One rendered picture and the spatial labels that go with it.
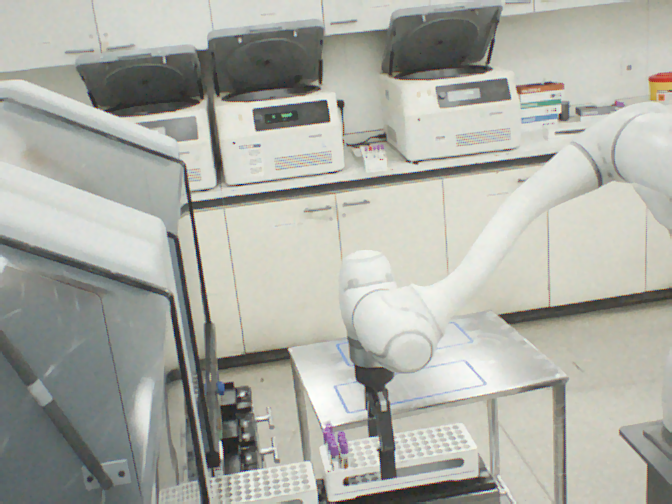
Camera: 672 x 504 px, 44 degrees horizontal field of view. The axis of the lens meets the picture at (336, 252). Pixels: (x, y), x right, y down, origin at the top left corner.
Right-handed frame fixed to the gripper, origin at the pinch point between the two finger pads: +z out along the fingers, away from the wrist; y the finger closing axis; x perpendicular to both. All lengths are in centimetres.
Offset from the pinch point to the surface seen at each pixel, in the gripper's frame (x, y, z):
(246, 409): 25.3, 40.2, 7.8
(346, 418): 3.1, 26.7, 6.8
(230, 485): 29.9, 1.4, 2.2
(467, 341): -35, 56, 7
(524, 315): -118, 233, 86
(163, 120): 46, 236, -33
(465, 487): -14.7, -5.8, 7.0
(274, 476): 21.3, 2.8, 2.9
